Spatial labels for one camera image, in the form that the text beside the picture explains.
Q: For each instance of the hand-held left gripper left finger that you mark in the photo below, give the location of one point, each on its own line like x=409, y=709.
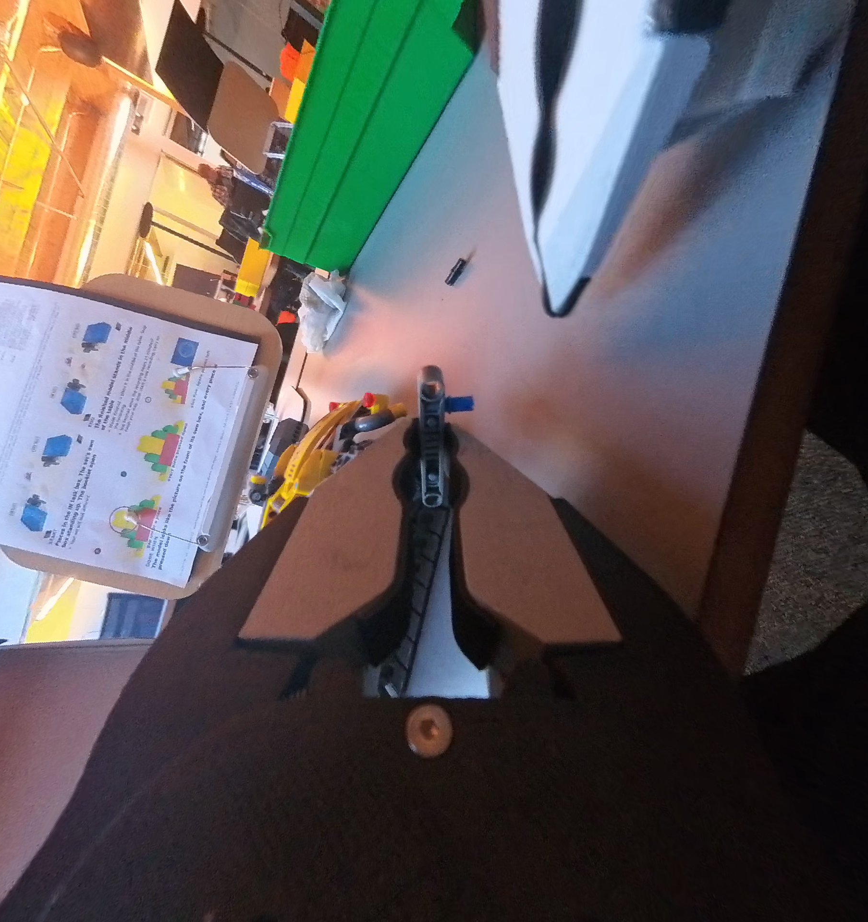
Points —
x=318, y=569

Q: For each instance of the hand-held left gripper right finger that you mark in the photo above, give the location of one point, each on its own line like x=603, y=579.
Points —
x=534, y=569

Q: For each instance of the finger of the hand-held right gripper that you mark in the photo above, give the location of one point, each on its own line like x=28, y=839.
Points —
x=517, y=86
x=607, y=158

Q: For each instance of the yellow toy tracked robot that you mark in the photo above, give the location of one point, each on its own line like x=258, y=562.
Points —
x=304, y=461

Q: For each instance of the dark grey toothed toy rack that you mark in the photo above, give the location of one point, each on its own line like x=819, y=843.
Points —
x=431, y=432

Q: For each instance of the grey desk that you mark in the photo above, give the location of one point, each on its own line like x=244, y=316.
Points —
x=585, y=396

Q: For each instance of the green plastic bin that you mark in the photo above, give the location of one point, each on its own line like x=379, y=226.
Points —
x=362, y=129

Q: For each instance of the small black toy part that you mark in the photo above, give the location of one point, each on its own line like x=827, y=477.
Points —
x=460, y=266

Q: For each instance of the printed instruction sheet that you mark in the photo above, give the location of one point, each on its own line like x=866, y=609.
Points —
x=117, y=418

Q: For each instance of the white crumpled tissue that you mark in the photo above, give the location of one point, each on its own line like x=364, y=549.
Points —
x=322, y=310

